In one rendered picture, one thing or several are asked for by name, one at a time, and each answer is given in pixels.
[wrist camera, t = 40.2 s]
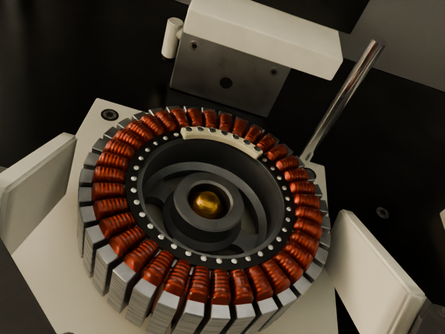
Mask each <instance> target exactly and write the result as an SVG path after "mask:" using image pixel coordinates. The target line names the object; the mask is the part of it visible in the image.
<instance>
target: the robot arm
mask: <svg viewBox="0 0 445 334"><path fill-rule="evenodd" d="M76 144H77V138H76V137H75V135H71V134H68V133H62V134H60V135H58V136H57V137H55V138H54V139H52V140H51V141H49V142H47V143H46V144H45V145H43V146H41V147H40V148H38V149H37V150H35V151H34V152H32V153H31V154H29V155H28V156H26V157H24V158H23V159H22V160H20V161H18V162H17V163H16V164H14V165H12V166H11V167H9V168H4V167H1V166H0V334H57V333H56V332H55V330H54V328H53V327H52V325H51V323H50V322H49V320H48V318H47V316H46V314H45V313H44V311H43V310H42V308H41V306H40V304H39V303H38V301H37V299H36V298H35V296H34V294H33V293H32V291H31V289H30V287H29V286H28V284H27V282H26V280H25V279H24V277H23V275H22V274H21V272H20V270H19V268H18V267H17V265H16V264H15V261H14V260H13V258H12V256H11V255H12V254H13V253H14V252H15V251H16V250H17V249H18V248H19V246H20V245H21V244H22V243H23V242H24V241H25V239H26V238H27V237H28V236H29V235H30V234H31V233H32V232H33V231H34V230H35V229H36V227H37V226H38V225H39V224H40V223H41V221H42V220H43V219H44V218H45V217H46V216H47V215H48V214H49V213H50V212H51V211H52V209H53V208H54V207H55V206H56V205H57V204H58V202H59V201H60V200H61V199H62V198H63V197H64V196H65V195H66V192H67V188H68V182H69V178H70V172H71V169H72V163H73V159H74V153H75V148H76ZM326 251H328V256H327V258H326V262H325V264H324V265H323V266H324V269H325V270H326V273H327V274H328V276H329V278H330V280H331V281H332V283H333V285H334V287H335V289H336V291H337V292H338V295H339V296H340V298H341V300H342V302H343V304H344V305H345V307H346V309H347V311H348V313H349V314H350V317H351V318H352V321H353V322H354V324H355V326H356V328H357V329H358V331H359V333H360V334H445V307H444V306H440V305H437V304H433V303H432V302H431V301H430V300H429V299H428V298H427V297H426V296H425V293H424V292H423V291H422V290H421V289H420V288H419V287H418V286H417V285H416V283H415V282H414V281H413V280H412V279H411V277H410V276H409V275H408V274H407V273H406V272H405V271H404V270H403V269H402V268H401V267H400V265H399V264H398V263H397V262H396V261H395V259H394V258H393V257H392V256H391V255H390V254H389V253H388V252H387V251H386V250H385V248H384V247H383V246H382V245H381V244H380V243H379V241H378V240H377V239H376V238H375V237H374V236H373V235H372V234H371V233H370V231H369V230H368V229H367V228H366V227H365V226H364V224H363V223H362V222H361V221H360V220H359V219H358V218H357V217H356V216H355V215H354V213H353V212H352V211H347V210H345V209H343V210H341V211H339V213H338V215H337V218H336V221H335V222H334V225H333V227H332V230H331V232H330V247H329V248H328V249H327V250H326Z"/></svg>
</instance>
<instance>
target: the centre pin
mask: <svg viewBox="0 0 445 334"><path fill-rule="evenodd" d="M188 202H189V206H190V207H191V209H192V210H193V211H194V212H195V213H196V214H198V215H199V216H201V217H204V218H206V219H220V218H222V217H224V206H223V204H222V203H221V201H220V199H219V198H218V197H217V195H216V194H214V193H213V192H210V191H205V192H197V193H194V194H191V195H190V196H189V197H188Z"/></svg>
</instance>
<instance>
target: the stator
mask: <svg viewBox="0 0 445 334"><path fill-rule="evenodd" d="M231 123H232V115H231V114H229V113H225V112H222V111H219V114H218V116H217V114H216V112H215V110H214V109H208V108H204V107H202V108H201V111H200V110H199V109H198V108H197V107H193V106H184V107H183V109H182V108H179V106H170V107H166V110H165V109H164V110H163V109H162V108H161V107H159V108H155V109H150V110H149V111H148V114H146V113H145V112H144V111H143V112H140V113H137V114H134V115H133V116H132V120H130V119H129V118H126V119H123V120H122V121H120V122H118V123H117V128H115V127H111V128H110V129H109V130H107V131H106V132H105V133H104V134H103V138H102V139H101V138H99V139H98V140H97V141H96V143H95V144H94V145H93V146H92V151H91V152H89V153H88V155H87V156H86V158H85V161H84V163H83V168H82V169H81V173H80V176H79V187H78V196H77V239H78V240H77V245H78V249H79V255H80V257H81V258H83V266H84V268H85V271H86V273H87V275H88V276H89V278H92V277H93V285H94V287H95V289H96V290H97V291H98V292H99V294H100V295H101V296H102V297H103V296H105V295H106V294H108V293H109V295H108V298H107V303H108V304H109V305H110V306H111V307H112V308H113V309H114V310H115V311H116V312H117V313H121V312H122V311H123V309H124V308H125V307H126V306H128V308H127V311H126V315H125V319H126V320H128V321H129V322H131V323H132V324H134V325H135V326H137V327H141V325H142V324H143V322H144V320H145V319H146V317H148V316H149V315H150V313H151V312H152V313H153V314H152V316H151V319H150V322H149V324H148V326H147V329H146V331H147V332H149V333H151V334H165V333H166V331H167V329H168V327H169V325H170V323H171V321H172V326H171V329H172V331H171V334H255V333H256V332H257V331H258V332H261V331H263V330H264V329H266V328H267V327H269V326H270V325H271V324H272V323H273V322H274V321H276V320H277V319H279V318H280V317H281V316H282V315H283V314H284V313H285V312H286V311H287V310H288V309H289V308H290V307H291V306H292V305H293V304H294V303H295V302H296V301H297V300H298V299H299V298H300V297H301V296H302V295H303V294H304V293H305V292H306V291H307V290H308V289H309V288H310V286H311V285H312V283H313V282H314V281H315V280H316V279H317V277H318V276H319V274H320V273H321V270H322V268H321V267H322V266H323V265H324V264H325V262H326V258H327V256H328V251H326V250H327V249H328V248H329V247H330V234H328V232H329V231H330V217H327V216H326V214H327V213H328V208H327V205H326V202H325V200H320V199H321V197H322V196H323V194H322V192H321V189H320V188H319V185H318V184H314V183H313V182H314V181H315V178H314V177H313V175H312V174H311V172H310V171H309V170H306V169H304V167H305V164H304V163H303V162H302V161H301V159H300V158H299V157H298V156H294V155H292V154H293V151H292V150H291V149H290V148H289V147H288V146H286V145H285V144H278V143H279V139H278V138H276V137H275V136H273V135H272V134H271V133H268V134H265V135H264V136H262V135H263V133H264V131H265V130H264V129H263V128H261V127H259V126H257V125H255V124H253V125H252V126H250V128H249V129H248V131H247V130H246V129H247V126H248V123H249V121H247V120H245V119H242V118H240V117H236V119H235V121H234V122H233V125H232V124H231ZM183 176H185V177H184V178H182V179H181V180H180V181H179V182H178V183H177V185H176V187H175V189H173V188H170V187H169V186H167V185H166V184H165V182H166V181H168V180H171V179H173V178H178V177H183ZM205 191H210V192H213V193H214V194H216V195H217V197H218V198H219V199H220V201H221V203H222V204H223V206H224V217H222V218H220V219H206V218H204V217H201V216H199V215H198V214H196V213H195V212H194V211H193V210H192V209H191V207H190V206H189V202H188V197H189V196H190V195H191V194H194V193H197V192H205ZM145 203H155V204H157V205H159V206H160V207H161V208H162V211H163V216H164V217H163V220H164V227H165V230H166V232H167V234H168V236H167V235H166V234H165V233H164V232H163V231H162V230H161V229H160V228H159V226H157V224H156V223H155V222H154V220H153V219H152V218H151V216H150V214H149V212H148V210H147V208H146V206H145ZM244 203H245V204H246V206H247V207H248V209H249V210H250V213H251V214H252V217H253V220H254V224H255V230H256V234H255V235H251V234H249V233H247V232H245V231H244V230H243V229H242V228H241V218H242V216H243V214H244ZM228 249H230V250H233V251H235V252H237V253H238V254H237V255H231V256H217V255H212V254H216V253H218V252H221V251H224V250H228Z"/></svg>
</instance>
